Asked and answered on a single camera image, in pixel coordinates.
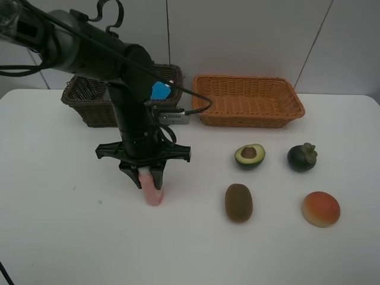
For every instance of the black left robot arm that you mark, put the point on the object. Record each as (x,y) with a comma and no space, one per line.
(67,41)

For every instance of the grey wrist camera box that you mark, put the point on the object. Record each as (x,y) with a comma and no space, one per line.
(168,118)

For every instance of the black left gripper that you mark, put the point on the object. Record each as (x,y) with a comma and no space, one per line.
(140,149)

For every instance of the brown kiwi fruit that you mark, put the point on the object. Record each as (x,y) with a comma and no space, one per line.
(238,203)

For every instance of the pink bottle white cap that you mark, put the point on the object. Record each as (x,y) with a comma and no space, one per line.
(153,196)

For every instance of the halved avocado with pit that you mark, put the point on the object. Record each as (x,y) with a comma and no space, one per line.
(250,156)

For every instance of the dark brown wicker basket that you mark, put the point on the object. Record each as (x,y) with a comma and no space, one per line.
(90,98)

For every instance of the orange red mango half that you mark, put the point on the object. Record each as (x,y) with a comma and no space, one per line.
(320,209)

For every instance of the dark purple mangosteen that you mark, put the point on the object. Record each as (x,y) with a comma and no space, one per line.
(302,158)

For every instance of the orange wicker basket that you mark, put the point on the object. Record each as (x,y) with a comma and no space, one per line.
(258,102)

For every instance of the blue whiteboard eraser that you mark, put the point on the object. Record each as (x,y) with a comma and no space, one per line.
(160,91)

